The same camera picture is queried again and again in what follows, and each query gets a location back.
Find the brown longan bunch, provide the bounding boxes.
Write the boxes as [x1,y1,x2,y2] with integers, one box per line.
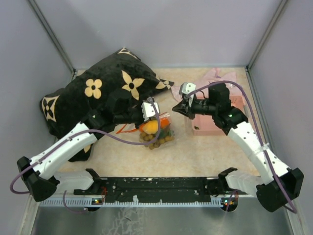
[139,130,175,150]

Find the yellow orange fruit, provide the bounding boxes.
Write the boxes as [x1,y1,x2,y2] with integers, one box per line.
[142,120,158,135]

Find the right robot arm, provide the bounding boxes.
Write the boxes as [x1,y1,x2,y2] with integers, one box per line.
[172,81,304,213]

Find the pink plastic basket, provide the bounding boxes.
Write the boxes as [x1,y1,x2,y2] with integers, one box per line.
[187,95,247,136]

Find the aluminium frame post right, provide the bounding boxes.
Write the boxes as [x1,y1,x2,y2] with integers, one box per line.
[246,0,289,72]

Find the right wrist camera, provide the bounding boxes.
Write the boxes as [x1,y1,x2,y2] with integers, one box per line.
[179,82,196,98]

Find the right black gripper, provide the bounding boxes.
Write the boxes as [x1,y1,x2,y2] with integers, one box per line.
[172,94,217,120]

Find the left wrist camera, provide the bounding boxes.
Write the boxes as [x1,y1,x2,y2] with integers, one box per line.
[141,97,160,121]

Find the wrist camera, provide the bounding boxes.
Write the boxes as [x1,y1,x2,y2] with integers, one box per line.
[179,82,196,98]
[141,97,160,121]

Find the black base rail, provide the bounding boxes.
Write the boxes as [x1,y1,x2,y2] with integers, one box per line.
[74,177,232,206]

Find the clear zip top bag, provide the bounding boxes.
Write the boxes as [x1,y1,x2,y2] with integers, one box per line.
[116,111,176,150]

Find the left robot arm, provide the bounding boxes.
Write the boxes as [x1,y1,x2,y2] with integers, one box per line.
[17,89,154,202]

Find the aluminium frame post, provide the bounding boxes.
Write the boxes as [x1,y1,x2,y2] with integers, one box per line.
[246,0,289,72]
[26,0,76,75]

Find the aluminium frame post left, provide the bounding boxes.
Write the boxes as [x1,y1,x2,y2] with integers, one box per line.
[26,0,76,75]

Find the black floral pillow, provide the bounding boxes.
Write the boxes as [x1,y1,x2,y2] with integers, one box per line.
[40,48,175,162]

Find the pink crumpled cloth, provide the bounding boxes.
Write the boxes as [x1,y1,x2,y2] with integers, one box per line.
[171,68,242,101]

